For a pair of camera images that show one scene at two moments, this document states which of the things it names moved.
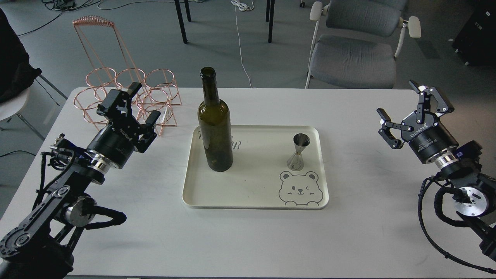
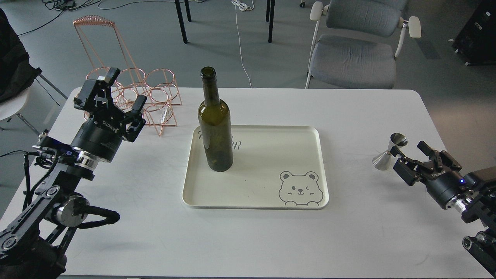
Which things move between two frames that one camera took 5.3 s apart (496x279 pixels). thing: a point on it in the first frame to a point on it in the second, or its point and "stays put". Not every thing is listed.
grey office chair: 356,42 stays put
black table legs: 187,6 stays put
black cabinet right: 476,42 stays put
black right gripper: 429,139 to 442,185
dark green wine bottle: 214,124 stays put
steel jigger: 296,162 to 382,161
